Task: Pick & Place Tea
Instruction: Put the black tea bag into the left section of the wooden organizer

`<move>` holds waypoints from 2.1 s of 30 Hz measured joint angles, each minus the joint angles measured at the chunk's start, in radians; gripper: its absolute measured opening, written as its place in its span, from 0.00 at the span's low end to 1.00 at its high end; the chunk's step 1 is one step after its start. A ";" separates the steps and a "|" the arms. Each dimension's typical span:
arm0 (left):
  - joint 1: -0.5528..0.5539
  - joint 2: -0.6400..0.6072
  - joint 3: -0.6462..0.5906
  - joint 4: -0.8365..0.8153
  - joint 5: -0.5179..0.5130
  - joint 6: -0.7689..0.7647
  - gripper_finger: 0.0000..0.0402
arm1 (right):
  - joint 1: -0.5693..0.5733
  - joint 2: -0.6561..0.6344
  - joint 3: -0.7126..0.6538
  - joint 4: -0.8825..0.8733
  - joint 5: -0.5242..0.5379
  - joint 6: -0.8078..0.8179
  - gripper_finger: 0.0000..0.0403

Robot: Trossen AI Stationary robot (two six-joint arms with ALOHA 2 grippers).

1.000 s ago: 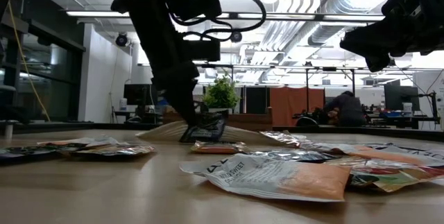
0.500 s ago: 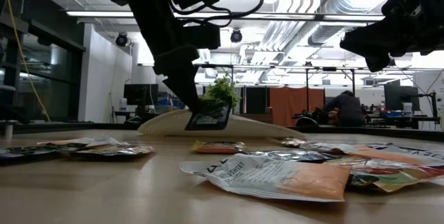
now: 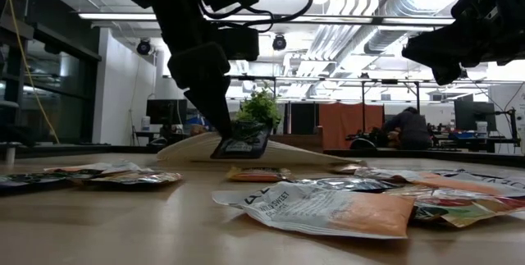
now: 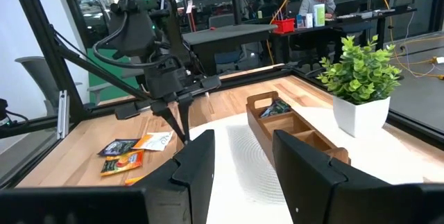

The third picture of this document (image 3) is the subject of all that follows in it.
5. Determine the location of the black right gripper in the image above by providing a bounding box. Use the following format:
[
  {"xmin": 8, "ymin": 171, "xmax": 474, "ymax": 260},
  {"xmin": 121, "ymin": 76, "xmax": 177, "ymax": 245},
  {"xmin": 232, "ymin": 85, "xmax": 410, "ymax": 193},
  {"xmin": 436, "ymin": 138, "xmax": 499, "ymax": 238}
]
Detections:
[{"xmin": 401, "ymin": 0, "xmax": 525, "ymax": 86}]

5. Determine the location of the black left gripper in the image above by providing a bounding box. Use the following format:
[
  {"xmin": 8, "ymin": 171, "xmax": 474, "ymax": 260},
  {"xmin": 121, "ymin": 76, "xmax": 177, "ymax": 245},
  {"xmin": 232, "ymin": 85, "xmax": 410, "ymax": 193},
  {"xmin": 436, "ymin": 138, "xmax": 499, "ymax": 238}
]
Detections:
[{"xmin": 129, "ymin": 0, "xmax": 234, "ymax": 139}]

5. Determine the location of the dark foil tea packet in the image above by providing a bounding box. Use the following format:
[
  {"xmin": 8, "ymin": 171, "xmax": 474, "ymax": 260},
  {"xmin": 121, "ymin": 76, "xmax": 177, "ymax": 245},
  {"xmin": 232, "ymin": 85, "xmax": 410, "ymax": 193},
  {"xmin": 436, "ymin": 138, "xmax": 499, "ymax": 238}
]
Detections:
[
  {"xmin": 293, "ymin": 176, "xmax": 401, "ymax": 194},
  {"xmin": 0, "ymin": 173, "xmax": 66, "ymax": 194},
  {"xmin": 209, "ymin": 121, "xmax": 272, "ymax": 160}
]

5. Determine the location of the round white woven placemat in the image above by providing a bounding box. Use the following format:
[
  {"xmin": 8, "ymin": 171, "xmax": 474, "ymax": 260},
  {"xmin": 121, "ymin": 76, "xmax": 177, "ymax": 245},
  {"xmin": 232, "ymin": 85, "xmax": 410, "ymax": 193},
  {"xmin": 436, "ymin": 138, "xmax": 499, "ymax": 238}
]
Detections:
[{"xmin": 155, "ymin": 131, "xmax": 368, "ymax": 167}]

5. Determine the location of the white orange tea packet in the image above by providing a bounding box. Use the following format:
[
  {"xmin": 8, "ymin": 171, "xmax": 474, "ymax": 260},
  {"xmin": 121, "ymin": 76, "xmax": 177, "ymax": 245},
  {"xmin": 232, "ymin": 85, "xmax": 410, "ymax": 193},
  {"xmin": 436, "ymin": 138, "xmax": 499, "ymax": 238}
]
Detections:
[
  {"xmin": 43, "ymin": 161, "xmax": 143, "ymax": 175},
  {"xmin": 355, "ymin": 167, "xmax": 436, "ymax": 182},
  {"xmin": 383, "ymin": 171, "xmax": 525, "ymax": 199},
  {"xmin": 212, "ymin": 180, "xmax": 417, "ymax": 240}
]

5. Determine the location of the black monitor on arm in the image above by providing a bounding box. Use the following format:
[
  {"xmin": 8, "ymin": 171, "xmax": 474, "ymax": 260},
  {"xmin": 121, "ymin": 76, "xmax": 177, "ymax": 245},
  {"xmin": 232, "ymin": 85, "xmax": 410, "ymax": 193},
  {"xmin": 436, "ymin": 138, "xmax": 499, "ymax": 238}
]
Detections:
[{"xmin": 454, "ymin": 94, "xmax": 498, "ymax": 133}]

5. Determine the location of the black computer monitor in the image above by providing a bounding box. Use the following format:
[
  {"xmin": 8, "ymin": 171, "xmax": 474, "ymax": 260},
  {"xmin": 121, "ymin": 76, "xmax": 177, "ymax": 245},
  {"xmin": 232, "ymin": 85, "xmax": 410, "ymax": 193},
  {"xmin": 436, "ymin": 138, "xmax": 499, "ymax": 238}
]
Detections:
[{"xmin": 146, "ymin": 98, "xmax": 189, "ymax": 126}]

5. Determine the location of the small green potted plant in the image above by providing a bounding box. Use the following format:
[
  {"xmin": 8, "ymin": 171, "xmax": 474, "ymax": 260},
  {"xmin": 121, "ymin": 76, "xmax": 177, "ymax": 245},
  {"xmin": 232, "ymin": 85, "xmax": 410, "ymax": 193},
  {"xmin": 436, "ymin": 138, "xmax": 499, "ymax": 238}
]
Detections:
[{"xmin": 234, "ymin": 83, "xmax": 283, "ymax": 135}]

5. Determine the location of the person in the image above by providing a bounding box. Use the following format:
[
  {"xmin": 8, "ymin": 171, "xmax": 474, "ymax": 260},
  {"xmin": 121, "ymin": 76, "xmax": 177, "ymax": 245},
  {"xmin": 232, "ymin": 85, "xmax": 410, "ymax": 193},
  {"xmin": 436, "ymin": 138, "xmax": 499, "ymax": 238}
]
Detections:
[{"xmin": 381, "ymin": 107, "xmax": 432, "ymax": 151}]

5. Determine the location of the black partition panel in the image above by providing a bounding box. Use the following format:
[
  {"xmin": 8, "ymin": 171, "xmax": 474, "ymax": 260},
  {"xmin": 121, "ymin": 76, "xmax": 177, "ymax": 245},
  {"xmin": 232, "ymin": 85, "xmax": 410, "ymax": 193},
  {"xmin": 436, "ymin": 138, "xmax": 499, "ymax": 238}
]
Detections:
[{"xmin": 289, "ymin": 103, "xmax": 320, "ymax": 135}]

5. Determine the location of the long ceiling light strip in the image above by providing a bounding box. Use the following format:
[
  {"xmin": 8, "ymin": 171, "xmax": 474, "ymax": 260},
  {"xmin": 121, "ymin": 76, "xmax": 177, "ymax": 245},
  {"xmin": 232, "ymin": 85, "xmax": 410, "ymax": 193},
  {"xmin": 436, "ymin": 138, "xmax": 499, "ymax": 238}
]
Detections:
[{"xmin": 77, "ymin": 12, "xmax": 456, "ymax": 27}]

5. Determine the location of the orange partition panel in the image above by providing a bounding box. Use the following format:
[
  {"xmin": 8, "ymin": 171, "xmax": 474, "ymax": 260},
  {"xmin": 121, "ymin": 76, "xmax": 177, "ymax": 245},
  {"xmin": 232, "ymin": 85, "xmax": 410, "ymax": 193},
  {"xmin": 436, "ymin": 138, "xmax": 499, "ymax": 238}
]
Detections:
[{"xmin": 318, "ymin": 103, "xmax": 386, "ymax": 150}]

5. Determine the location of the silver ventilation duct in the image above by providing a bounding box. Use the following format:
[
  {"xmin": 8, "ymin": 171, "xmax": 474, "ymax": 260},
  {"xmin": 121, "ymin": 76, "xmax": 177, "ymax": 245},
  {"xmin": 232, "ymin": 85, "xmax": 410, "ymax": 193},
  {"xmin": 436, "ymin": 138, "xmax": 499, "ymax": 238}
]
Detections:
[{"xmin": 363, "ymin": 0, "xmax": 464, "ymax": 55}]

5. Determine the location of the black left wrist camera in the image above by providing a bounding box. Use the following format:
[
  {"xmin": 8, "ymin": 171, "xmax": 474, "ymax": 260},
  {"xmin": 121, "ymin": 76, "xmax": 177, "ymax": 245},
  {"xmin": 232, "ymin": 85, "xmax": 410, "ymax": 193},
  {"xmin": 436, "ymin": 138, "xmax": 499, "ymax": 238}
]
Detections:
[{"xmin": 216, "ymin": 25, "xmax": 260, "ymax": 62}]

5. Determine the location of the black metal rack frame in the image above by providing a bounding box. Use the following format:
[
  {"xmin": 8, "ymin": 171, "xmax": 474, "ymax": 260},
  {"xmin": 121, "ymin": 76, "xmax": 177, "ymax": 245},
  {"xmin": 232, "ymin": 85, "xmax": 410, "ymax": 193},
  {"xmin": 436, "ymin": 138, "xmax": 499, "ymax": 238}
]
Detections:
[{"xmin": 229, "ymin": 75, "xmax": 422, "ymax": 135}]

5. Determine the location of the yellow hanging cable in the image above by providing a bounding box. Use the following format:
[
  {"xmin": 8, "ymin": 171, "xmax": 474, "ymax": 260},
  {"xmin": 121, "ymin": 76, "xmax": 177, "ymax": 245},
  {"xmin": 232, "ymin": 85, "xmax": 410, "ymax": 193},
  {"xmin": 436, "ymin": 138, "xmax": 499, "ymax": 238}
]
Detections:
[{"xmin": 6, "ymin": 0, "xmax": 62, "ymax": 145}]

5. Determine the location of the short white post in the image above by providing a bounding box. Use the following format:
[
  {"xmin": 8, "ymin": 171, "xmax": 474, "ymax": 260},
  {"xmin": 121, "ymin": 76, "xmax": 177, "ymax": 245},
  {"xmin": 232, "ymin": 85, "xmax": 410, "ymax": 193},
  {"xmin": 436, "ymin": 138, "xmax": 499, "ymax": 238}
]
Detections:
[{"xmin": 4, "ymin": 141, "xmax": 16, "ymax": 166}]

